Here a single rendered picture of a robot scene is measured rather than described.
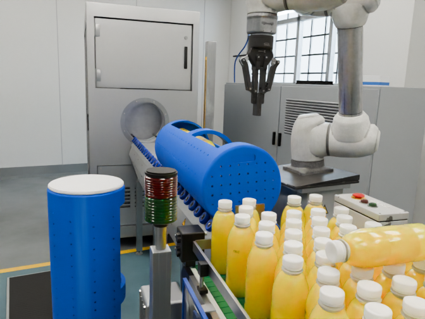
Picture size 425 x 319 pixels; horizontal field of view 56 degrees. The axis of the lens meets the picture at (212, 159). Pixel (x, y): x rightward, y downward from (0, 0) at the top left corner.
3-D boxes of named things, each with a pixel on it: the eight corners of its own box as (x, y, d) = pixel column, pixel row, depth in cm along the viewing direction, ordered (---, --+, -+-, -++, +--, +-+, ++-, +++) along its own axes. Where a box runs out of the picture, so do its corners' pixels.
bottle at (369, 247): (406, 221, 80) (326, 228, 74) (436, 224, 73) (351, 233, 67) (408, 257, 80) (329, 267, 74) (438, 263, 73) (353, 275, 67)
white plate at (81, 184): (85, 196, 134) (85, 199, 134) (138, 180, 158) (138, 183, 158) (31, 183, 147) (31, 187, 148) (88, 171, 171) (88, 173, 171)
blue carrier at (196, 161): (206, 169, 220) (205, 118, 214) (281, 223, 138) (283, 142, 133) (155, 174, 211) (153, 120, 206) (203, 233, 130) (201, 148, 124)
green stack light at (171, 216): (172, 212, 82) (173, 190, 81) (180, 223, 76) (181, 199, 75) (141, 215, 80) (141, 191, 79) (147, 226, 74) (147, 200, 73)
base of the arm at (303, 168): (307, 162, 210) (307, 152, 209) (334, 171, 190) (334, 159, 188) (277, 166, 203) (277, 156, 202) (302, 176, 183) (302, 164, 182)
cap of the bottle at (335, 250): (333, 238, 73) (324, 239, 72) (346, 240, 69) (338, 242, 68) (334, 259, 72) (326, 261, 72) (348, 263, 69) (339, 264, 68)
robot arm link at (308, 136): (295, 154, 204) (295, 111, 200) (332, 156, 196) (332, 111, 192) (286, 161, 190) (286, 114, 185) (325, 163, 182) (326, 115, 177)
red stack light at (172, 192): (173, 189, 81) (173, 170, 80) (181, 198, 75) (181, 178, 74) (141, 191, 79) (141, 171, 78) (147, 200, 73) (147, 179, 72)
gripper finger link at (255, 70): (261, 54, 117) (257, 54, 117) (258, 93, 119) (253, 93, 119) (255, 56, 121) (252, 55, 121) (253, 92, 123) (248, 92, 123)
